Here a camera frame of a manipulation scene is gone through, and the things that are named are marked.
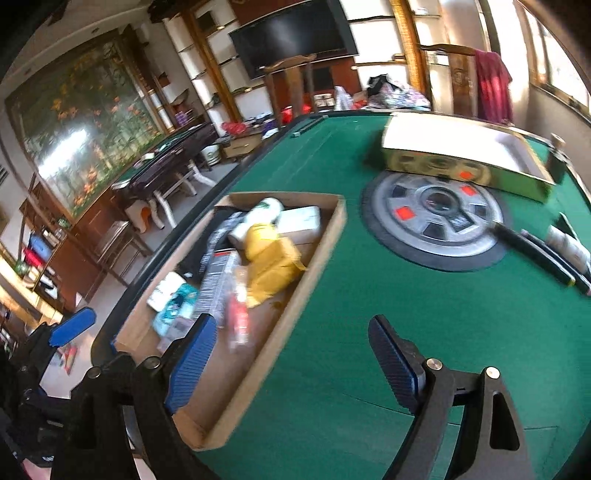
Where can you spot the black foil pouch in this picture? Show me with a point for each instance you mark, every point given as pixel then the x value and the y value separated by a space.
pixel 193 266

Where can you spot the gold white box lid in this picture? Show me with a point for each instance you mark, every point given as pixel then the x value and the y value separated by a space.
pixel 465 150

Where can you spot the black marker pink cap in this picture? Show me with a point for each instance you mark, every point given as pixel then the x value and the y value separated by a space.
pixel 581 281

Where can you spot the white bottle red label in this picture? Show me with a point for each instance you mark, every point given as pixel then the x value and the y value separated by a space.
pixel 569 248

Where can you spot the black television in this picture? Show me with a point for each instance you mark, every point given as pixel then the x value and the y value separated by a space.
pixel 317 28

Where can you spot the pile of clothes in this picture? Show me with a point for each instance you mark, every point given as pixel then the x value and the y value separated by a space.
pixel 386 94

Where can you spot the white square box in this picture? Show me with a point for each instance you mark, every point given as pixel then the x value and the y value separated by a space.
pixel 300 225

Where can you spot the clear red tube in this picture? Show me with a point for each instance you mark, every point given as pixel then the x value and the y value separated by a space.
pixel 237 314

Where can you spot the black marker yellow cap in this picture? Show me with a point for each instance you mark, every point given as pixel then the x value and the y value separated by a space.
pixel 533 252

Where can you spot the white bottle green label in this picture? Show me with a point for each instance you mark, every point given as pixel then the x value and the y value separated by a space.
pixel 265 212

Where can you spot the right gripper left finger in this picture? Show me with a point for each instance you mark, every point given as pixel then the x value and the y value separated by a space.
pixel 95 443

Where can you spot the grey barcode box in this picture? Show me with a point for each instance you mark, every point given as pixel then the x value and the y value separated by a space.
pixel 216 285

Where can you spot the round grey table centre panel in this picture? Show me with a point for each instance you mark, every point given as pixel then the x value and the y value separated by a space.
pixel 440 224

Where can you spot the dark side table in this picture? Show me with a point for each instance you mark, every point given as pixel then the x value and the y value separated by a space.
pixel 166 167

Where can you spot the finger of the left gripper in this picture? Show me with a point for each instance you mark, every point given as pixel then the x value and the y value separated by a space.
pixel 40 346

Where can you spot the blue white tissue packet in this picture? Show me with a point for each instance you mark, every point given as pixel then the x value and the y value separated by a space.
pixel 180 304

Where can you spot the wooden armchair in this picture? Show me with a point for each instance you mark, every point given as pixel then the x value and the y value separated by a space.
pixel 297 73

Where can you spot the red cloth on chair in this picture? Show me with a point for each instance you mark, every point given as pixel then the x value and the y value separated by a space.
pixel 494 99

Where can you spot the large landscape painting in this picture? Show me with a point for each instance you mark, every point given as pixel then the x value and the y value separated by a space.
pixel 81 121

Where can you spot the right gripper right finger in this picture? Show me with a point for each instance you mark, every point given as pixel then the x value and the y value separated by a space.
pixel 491 442

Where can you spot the wooden chair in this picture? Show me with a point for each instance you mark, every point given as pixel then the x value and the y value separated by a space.
pixel 452 78

